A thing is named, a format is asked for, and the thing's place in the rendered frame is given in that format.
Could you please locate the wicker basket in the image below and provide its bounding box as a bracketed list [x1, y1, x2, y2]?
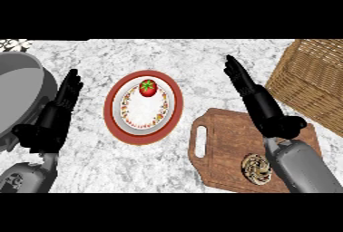
[265, 39, 343, 138]

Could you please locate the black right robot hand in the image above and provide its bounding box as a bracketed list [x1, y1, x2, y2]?
[222, 54, 308, 140]

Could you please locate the red tomato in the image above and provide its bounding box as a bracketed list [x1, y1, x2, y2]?
[138, 79, 159, 98]

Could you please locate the brown wooden cutting board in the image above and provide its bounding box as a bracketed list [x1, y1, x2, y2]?
[188, 107, 323, 194]

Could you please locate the grey round pan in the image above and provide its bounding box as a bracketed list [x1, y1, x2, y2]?
[0, 51, 61, 153]

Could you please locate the brown swirl cupcake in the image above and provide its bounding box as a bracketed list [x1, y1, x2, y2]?
[240, 153, 274, 186]

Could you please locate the white patterned plate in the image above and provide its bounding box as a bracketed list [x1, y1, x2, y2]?
[112, 75, 172, 136]

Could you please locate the red round plate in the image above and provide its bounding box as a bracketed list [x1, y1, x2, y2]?
[104, 70, 185, 146]

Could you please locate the white patterned object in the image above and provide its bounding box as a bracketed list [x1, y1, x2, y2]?
[0, 39, 35, 53]

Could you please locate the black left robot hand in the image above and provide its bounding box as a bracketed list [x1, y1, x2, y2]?
[11, 68, 85, 154]

